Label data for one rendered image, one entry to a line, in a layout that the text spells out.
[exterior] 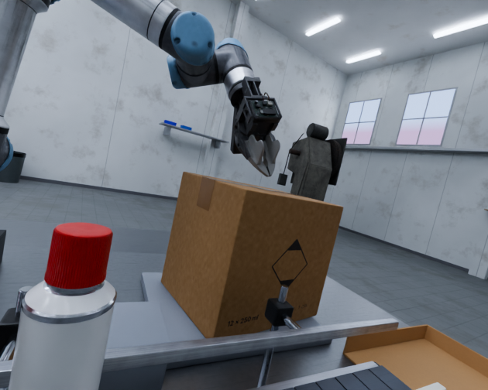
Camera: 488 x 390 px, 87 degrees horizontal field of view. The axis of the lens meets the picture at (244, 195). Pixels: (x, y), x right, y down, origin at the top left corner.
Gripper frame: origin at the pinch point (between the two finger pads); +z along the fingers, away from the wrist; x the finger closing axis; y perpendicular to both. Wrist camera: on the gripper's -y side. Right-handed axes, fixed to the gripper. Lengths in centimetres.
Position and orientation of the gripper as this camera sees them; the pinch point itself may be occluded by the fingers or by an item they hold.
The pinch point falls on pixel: (266, 172)
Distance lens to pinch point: 53.9
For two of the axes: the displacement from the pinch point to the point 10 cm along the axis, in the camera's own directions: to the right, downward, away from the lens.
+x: 9.2, -1.0, 3.9
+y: 3.0, -4.6, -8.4
